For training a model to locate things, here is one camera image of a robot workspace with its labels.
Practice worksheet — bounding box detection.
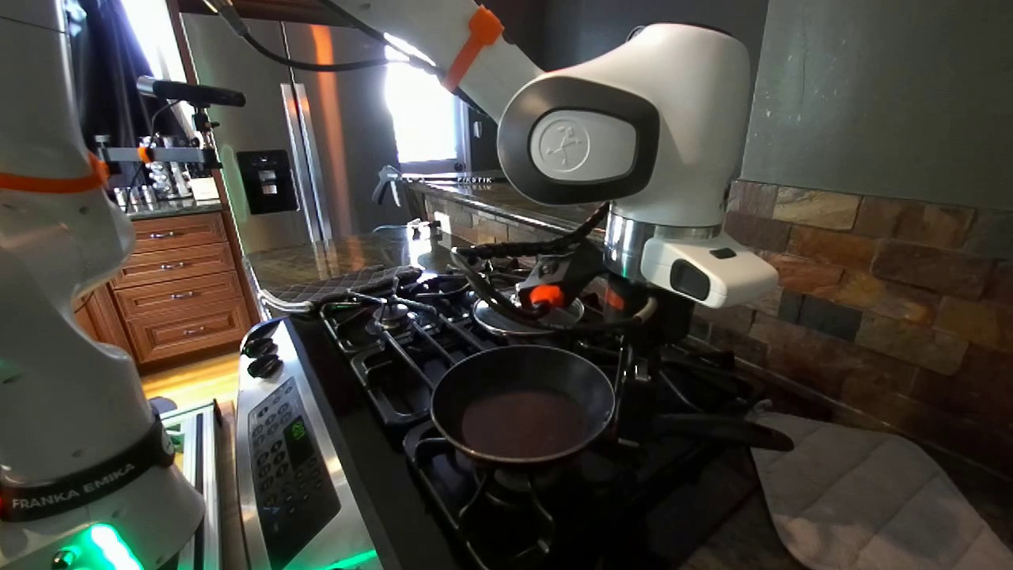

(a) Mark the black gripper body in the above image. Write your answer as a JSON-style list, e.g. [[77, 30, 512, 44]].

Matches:
[[629, 294, 700, 367]]

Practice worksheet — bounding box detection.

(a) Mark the glass lid with metal knob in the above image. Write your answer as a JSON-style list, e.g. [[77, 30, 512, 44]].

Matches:
[[468, 282, 659, 342]]

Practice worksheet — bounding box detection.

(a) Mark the black frying pan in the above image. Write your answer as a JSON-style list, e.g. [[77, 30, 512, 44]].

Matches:
[[429, 342, 797, 469]]

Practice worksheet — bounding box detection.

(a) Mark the black gas stove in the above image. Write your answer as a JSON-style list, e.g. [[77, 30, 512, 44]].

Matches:
[[230, 263, 803, 570]]

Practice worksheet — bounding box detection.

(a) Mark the black stove knob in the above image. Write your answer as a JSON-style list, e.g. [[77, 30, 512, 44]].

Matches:
[[238, 313, 284, 358], [247, 349, 287, 380]]

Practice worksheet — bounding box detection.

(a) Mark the granite bar counter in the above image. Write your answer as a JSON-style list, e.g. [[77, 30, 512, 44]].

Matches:
[[404, 172, 614, 250]]

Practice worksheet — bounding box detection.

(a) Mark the white quilted pot holder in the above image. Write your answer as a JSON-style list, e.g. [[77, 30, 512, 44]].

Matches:
[[746, 409, 1013, 570]]

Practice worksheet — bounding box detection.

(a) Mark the bright window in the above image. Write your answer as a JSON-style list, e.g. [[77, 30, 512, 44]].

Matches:
[[381, 30, 468, 172]]

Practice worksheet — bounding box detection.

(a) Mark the stainless steel refrigerator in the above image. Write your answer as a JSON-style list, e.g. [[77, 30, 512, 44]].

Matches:
[[170, 11, 468, 311]]

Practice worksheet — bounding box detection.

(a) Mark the wooden drawer cabinet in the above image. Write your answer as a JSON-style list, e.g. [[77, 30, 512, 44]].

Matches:
[[74, 204, 262, 375]]

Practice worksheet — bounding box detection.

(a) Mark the dark hanging cloth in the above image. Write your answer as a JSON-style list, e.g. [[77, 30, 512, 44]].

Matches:
[[77, 0, 161, 139]]

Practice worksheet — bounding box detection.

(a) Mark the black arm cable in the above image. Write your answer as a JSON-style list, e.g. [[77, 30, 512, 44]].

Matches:
[[199, 0, 645, 342]]

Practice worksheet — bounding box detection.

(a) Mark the orange strap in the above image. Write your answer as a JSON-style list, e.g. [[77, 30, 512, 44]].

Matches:
[[441, 8, 508, 93]]

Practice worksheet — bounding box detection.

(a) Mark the black stereo camera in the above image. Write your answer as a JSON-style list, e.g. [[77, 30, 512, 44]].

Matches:
[[134, 74, 249, 111]]

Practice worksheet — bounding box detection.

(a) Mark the black camera mount rod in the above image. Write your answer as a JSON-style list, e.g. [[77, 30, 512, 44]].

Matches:
[[89, 104, 218, 172]]

